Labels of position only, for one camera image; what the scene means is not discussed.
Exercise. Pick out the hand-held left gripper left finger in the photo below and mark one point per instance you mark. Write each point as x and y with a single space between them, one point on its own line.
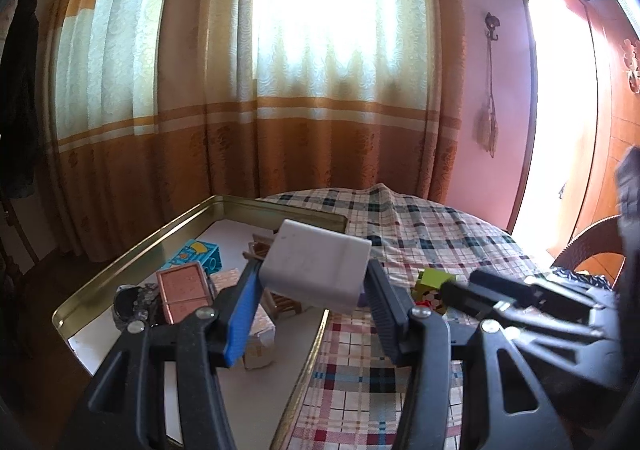
242 315

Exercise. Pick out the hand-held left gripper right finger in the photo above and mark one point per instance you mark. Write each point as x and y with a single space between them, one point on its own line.
386 315

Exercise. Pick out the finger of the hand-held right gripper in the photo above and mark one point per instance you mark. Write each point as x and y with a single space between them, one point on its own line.
510 285
475 302

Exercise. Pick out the tan patterned long box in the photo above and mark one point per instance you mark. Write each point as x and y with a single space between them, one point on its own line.
260 335

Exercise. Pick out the green toy cube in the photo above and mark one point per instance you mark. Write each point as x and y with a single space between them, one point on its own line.
430 297

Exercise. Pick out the white power adapter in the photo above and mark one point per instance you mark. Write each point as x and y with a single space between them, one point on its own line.
317 270

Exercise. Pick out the black sequined pouch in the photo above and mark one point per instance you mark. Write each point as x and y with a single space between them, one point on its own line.
132 302

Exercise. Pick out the gold rectangular tin box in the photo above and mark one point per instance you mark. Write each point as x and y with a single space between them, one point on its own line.
150 240

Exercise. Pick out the small wooden rack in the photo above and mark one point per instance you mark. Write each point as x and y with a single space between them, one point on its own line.
285 305

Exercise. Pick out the pink metal case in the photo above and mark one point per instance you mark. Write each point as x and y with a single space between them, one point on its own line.
182 290

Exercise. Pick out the blue feather-print clothing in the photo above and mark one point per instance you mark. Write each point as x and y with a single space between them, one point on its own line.
585 276

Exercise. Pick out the brown wicker chair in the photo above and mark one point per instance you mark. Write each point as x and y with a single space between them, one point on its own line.
575 242

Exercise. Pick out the blue patterned box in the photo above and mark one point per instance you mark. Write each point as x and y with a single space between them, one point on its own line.
195 252

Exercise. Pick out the plaid tablecloth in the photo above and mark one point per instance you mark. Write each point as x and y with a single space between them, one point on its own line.
425 230

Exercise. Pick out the dark cloth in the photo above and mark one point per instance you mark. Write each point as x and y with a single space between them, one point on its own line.
629 180

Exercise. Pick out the wooden door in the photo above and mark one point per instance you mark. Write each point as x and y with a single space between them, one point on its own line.
615 129

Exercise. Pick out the orange and cream curtain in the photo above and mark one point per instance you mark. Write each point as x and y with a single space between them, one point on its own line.
325 129

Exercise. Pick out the pink flower door hook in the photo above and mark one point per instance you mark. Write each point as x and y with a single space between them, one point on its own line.
632 62

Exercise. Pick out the black coat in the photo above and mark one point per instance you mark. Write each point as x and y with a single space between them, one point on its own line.
20 104

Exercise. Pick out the wooden door frame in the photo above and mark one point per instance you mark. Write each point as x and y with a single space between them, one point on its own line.
526 139

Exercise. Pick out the metal wall hook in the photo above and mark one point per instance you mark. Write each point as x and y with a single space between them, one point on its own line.
492 24

